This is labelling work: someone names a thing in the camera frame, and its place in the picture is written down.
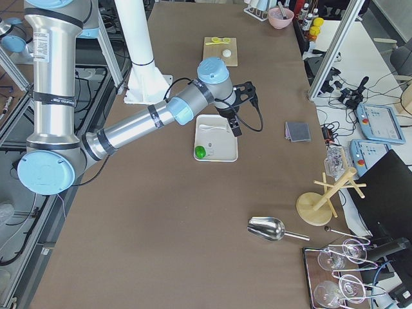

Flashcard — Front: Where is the black monitor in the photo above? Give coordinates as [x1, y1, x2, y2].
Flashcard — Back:
[355, 150, 411, 243]

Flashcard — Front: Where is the metal muddler with black tip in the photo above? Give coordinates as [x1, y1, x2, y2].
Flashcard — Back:
[277, 1, 288, 20]

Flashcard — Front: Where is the pink bowl with ice cubes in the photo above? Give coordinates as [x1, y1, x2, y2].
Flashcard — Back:
[268, 7, 294, 29]

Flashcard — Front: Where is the grey folded cloth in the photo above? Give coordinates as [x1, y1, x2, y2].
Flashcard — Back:
[285, 122, 312, 142]

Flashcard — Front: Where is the black wine glass rack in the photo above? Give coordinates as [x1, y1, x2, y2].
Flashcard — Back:
[303, 238, 386, 308]

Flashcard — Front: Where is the metal scoop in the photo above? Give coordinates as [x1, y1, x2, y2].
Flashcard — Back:
[247, 216, 310, 241]

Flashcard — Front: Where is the clear wine glass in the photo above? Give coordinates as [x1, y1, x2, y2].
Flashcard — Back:
[342, 239, 367, 264]
[339, 274, 366, 304]
[317, 251, 346, 271]

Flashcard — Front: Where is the aluminium frame post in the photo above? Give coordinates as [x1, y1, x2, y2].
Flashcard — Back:
[308, 0, 364, 102]

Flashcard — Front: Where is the wooden mug tree stand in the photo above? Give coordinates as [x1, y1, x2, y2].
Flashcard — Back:
[296, 148, 367, 226]

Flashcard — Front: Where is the yellow lemon fruit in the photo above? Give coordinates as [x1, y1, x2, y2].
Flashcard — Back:
[312, 17, 324, 27]

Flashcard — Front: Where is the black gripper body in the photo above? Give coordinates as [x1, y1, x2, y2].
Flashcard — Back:
[214, 81, 258, 119]

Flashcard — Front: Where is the green lime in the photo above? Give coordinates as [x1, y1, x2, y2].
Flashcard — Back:
[194, 145, 207, 160]

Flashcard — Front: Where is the cream rabbit tray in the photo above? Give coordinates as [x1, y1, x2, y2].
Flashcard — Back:
[193, 115, 238, 162]

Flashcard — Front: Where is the white wire cup rack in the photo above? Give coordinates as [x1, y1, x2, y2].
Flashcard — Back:
[243, 0, 277, 22]

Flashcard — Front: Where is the wooden cutting board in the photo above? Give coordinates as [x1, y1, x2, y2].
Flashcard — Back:
[203, 37, 238, 67]

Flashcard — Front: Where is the white ceramic spoon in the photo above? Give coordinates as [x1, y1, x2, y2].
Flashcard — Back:
[198, 124, 227, 131]

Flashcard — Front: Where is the blue teach pendant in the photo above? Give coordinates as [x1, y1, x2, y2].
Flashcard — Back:
[350, 139, 391, 176]
[356, 103, 406, 144]

